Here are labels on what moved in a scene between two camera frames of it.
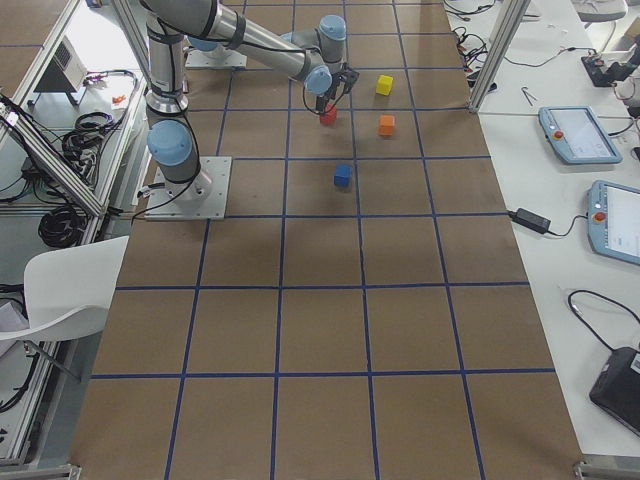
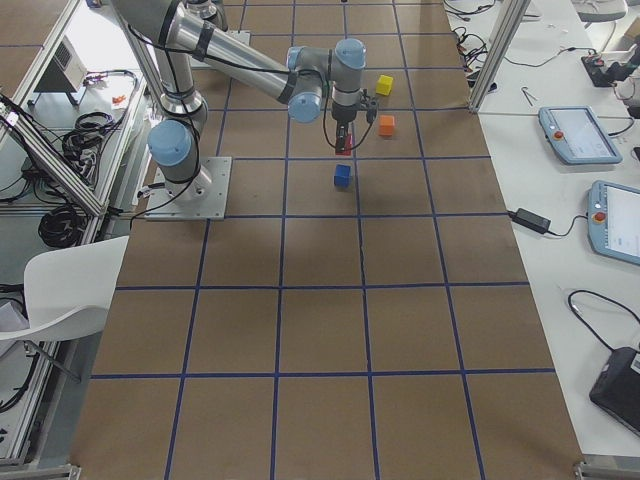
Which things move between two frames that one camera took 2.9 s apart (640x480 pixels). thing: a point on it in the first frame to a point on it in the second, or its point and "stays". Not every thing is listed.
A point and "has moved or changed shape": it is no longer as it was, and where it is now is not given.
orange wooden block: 387,123 stays
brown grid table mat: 365,300 stays
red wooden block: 328,117 has moved or changed shape
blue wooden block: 343,173 stays
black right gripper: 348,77 to 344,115
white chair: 68,291 stays
